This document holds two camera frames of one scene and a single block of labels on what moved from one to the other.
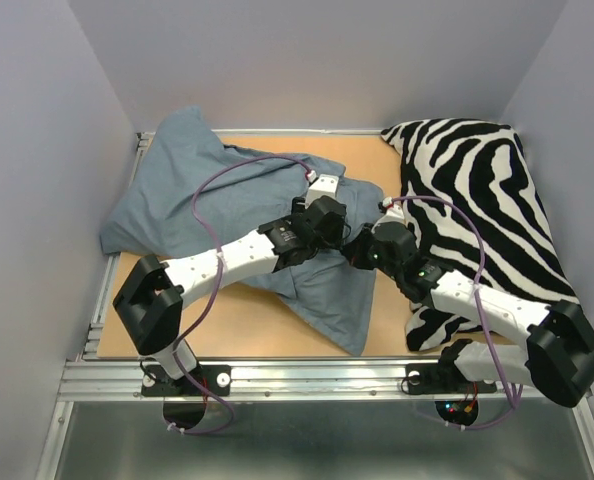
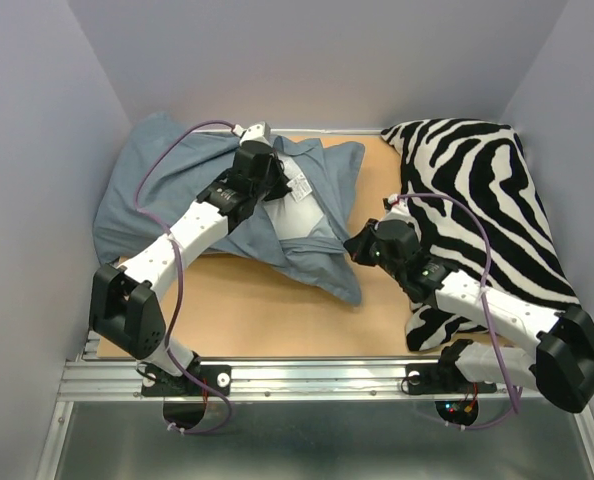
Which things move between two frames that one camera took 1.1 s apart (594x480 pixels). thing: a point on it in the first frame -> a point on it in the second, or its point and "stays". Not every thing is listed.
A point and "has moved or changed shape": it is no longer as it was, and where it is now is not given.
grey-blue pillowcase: (189, 189) has moved or changed shape
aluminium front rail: (120, 380) stays
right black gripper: (353, 251) stays
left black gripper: (333, 241) -> (281, 181)
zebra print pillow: (474, 209) stays
